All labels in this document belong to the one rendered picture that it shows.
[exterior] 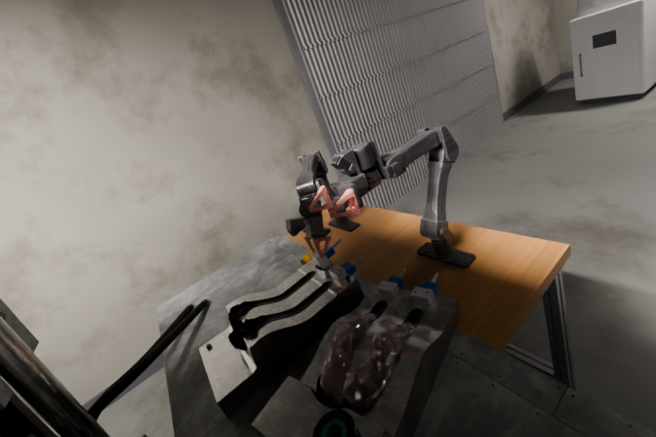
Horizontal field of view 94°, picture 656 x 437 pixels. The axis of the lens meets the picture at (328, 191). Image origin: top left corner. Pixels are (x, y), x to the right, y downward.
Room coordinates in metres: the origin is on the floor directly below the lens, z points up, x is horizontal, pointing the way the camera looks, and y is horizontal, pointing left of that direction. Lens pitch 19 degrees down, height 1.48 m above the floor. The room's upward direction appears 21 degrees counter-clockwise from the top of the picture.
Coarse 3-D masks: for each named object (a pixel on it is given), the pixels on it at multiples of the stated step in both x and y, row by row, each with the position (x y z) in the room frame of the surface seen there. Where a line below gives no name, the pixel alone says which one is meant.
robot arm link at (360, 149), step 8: (360, 144) 0.81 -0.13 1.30; (368, 144) 0.79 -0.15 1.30; (360, 152) 0.77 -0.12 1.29; (368, 152) 0.78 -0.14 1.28; (376, 152) 0.80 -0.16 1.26; (360, 160) 0.77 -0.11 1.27; (368, 160) 0.77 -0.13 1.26; (376, 160) 0.80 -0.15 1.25; (360, 168) 0.77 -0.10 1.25; (384, 168) 0.79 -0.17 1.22; (392, 168) 0.78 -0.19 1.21; (400, 168) 0.80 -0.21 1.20; (384, 176) 0.80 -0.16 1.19; (392, 176) 0.79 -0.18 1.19
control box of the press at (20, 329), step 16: (0, 304) 0.84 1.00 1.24; (16, 320) 0.85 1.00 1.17; (32, 336) 0.86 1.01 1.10; (0, 384) 0.64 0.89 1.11; (0, 400) 0.61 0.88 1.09; (16, 400) 0.70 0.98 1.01; (0, 416) 0.67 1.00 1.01; (16, 416) 0.68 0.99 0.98; (32, 416) 0.70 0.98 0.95; (0, 432) 0.66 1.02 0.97; (16, 432) 0.67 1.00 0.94; (32, 432) 0.68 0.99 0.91; (48, 432) 0.70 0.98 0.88
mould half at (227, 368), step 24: (312, 264) 1.01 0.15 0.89; (288, 288) 0.93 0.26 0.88; (312, 288) 0.87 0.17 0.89; (336, 288) 0.82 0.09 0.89; (360, 288) 0.83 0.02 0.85; (264, 312) 0.80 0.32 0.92; (312, 312) 0.76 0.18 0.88; (336, 312) 0.78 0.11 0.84; (264, 336) 0.68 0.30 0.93; (288, 336) 0.71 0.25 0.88; (312, 336) 0.74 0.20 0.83; (216, 360) 0.75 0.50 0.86; (240, 360) 0.71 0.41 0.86; (264, 360) 0.67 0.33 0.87; (288, 360) 0.69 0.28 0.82; (216, 384) 0.66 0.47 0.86; (240, 384) 0.63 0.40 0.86; (264, 384) 0.65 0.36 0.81
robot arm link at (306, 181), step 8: (312, 152) 1.25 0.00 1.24; (304, 160) 1.22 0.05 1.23; (312, 160) 1.20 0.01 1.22; (320, 160) 1.25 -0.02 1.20; (304, 168) 1.15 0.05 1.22; (312, 168) 1.15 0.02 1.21; (304, 176) 1.08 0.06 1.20; (312, 176) 1.05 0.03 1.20; (296, 184) 1.05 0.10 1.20; (304, 184) 1.03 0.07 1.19; (312, 184) 1.02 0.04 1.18; (304, 192) 1.03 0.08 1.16; (312, 192) 1.03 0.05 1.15
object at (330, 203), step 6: (324, 186) 0.79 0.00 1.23; (318, 192) 0.78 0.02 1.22; (324, 192) 0.78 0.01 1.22; (318, 198) 0.77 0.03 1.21; (324, 198) 0.79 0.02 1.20; (330, 198) 0.79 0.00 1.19; (336, 198) 0.78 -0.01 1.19; (312, 204) 0.76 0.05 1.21; (330, 204) 0.79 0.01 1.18; (312, 210) 0.75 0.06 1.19; (318, 210) 0.76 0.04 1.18
